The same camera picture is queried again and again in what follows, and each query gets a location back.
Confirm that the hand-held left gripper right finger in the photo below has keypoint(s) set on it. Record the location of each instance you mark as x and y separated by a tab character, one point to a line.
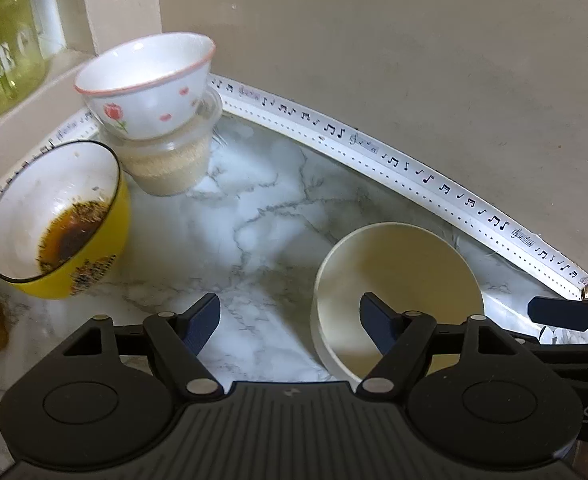
378	325

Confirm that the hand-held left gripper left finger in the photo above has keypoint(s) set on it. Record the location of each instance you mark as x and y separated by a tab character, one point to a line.
201	327

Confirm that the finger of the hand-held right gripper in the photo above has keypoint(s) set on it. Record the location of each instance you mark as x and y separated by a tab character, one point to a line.
559	312

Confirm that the cream paper bowl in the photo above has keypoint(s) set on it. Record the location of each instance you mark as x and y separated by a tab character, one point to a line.
399	260

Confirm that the music note edge strip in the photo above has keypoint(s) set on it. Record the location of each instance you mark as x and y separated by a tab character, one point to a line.
424	172

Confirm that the clear plastic grain container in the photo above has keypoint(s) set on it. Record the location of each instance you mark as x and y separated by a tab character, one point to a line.
169	165

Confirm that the yellow bowl with sauce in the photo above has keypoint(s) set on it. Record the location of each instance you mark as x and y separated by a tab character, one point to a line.
29	200

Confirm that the white tulip print bowl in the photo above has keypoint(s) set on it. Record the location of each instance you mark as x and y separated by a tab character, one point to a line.
139	75

